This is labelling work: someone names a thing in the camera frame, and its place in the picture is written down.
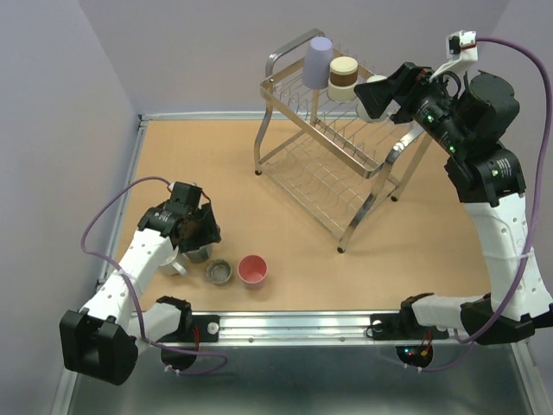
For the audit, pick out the aluminium front rail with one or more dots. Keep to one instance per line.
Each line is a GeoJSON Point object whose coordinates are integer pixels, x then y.
{"type": "Point", "coordinates": [302, 328]}

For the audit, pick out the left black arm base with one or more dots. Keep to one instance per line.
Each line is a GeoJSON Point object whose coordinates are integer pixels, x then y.
{"type": "Point", "coordinates": [185, 329]}

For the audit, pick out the small grey metal cup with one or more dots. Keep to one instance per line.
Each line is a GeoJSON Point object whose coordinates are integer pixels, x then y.
{"type": "Point", "coordinates": [219, 272]}

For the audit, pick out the steel-lined brown white cup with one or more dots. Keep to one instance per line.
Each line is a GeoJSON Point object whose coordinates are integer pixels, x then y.
{"type": "Point", "coordinates": [343, 77]}

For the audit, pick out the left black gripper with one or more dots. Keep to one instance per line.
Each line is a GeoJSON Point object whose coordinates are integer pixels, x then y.
{"type": "Point", "coordinates": [209, 234]}

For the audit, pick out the grey ceramic mug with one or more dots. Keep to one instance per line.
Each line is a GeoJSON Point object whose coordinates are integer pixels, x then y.
{"type": "Point", "coordinates": [200, 255]}

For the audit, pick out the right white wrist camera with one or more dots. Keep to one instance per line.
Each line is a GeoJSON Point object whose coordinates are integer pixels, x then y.
{"type": "Point", "coordinates": [461, 51]}

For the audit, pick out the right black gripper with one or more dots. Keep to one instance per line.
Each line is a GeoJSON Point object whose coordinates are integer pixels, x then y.
{"type": "Point", "coordinates": [409, 86]}

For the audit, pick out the metal wire dish rack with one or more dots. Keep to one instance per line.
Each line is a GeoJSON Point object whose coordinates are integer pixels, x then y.
{"type": "Point", "coordinates": [337, 166]}

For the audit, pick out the purple plastic cup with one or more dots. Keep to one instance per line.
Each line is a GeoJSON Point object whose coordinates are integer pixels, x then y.
{"type": "Point", "coordinates": [317, 61]}

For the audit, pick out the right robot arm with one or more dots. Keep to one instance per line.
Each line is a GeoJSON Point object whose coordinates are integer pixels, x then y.
{"type": "Point", "coordinates": [489, 183]}

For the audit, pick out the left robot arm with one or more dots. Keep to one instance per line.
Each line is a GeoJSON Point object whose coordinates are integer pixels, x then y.
{"type": "Point", "coordinates": [119, 296]}

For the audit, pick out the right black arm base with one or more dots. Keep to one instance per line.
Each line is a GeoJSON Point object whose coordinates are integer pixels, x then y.
{"type": "Point", "coordinates": [399, 326]}

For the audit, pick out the red plastic cup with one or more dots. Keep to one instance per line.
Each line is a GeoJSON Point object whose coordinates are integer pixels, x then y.
{"type": "Point", "coordinates": [252, 271]}

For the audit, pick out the white ceramic mug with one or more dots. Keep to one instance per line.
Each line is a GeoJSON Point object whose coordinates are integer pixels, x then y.
{"type": "Point", "coordinates": [174, 265]}

